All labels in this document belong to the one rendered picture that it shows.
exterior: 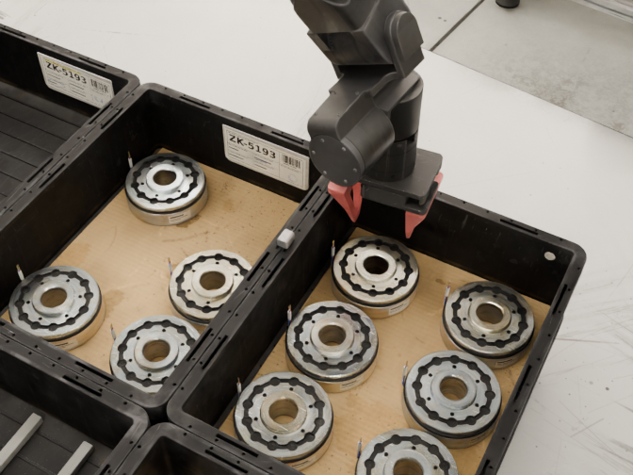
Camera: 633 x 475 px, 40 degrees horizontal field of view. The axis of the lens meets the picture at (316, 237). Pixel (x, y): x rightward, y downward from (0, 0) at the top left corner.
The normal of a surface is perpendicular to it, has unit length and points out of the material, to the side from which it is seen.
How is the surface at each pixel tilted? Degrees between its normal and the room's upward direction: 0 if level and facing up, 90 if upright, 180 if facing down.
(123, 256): 0
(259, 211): 0
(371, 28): 64
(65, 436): 0
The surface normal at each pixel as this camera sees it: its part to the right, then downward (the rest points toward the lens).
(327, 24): -0.40, 0.87
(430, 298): 0.01, -0.65
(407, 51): 0.74, 0.12
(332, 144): -0.58, 0.62
